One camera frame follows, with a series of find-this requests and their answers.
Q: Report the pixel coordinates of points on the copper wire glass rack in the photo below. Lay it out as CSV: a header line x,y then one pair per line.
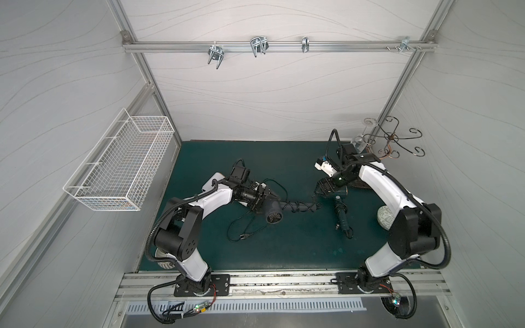
x,y
392,138

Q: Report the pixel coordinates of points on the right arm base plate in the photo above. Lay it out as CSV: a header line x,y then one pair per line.
x,y
348,283

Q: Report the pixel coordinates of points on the striped ceramic mug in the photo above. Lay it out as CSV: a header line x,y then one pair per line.
x,y
165,264

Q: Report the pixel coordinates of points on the horizontal aluminium rail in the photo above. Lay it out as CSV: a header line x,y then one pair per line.
x,y
274,46

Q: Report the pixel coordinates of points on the clear wine glass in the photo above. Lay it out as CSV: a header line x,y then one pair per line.
x,y
359,141

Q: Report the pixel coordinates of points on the white wire basket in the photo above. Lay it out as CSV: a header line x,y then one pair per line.
x,y
118,172

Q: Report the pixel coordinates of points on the black hair dryer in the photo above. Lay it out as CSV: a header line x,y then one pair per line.
x,y
273,210

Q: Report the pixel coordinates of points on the green hair dryer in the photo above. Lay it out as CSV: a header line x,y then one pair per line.
x,y
341,209

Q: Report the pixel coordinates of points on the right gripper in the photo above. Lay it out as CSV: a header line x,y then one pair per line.
x,y
328,187

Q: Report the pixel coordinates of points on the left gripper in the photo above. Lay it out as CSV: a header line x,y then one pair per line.
x,y
262,194

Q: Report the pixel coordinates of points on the green table mat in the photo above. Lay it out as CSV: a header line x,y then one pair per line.
x,y
233,239

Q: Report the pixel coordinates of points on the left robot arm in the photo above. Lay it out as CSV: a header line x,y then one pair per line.
x,y
175,236

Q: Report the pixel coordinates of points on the small metal hook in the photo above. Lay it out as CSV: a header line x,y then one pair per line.
x,y
305,44

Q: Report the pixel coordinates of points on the white slotted cable duct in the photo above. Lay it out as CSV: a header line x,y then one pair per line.
x,y
238,306

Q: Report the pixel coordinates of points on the metal double hook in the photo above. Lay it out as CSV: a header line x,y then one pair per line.
x,y
258,45

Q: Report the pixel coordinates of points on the right metal hook bracket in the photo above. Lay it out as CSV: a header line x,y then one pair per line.
x,y
404,46

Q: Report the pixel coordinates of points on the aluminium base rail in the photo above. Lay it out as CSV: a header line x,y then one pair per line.
x,y
263,284

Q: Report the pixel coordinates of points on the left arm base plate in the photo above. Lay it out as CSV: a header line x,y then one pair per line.
x,y
211,284

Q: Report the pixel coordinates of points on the metal hook clamp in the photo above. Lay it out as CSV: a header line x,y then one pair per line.
x,y
216,53

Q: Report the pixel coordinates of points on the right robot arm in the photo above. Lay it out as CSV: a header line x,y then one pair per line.
x,y
416,234

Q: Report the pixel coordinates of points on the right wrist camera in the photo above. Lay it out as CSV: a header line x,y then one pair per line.
x,y
325,166

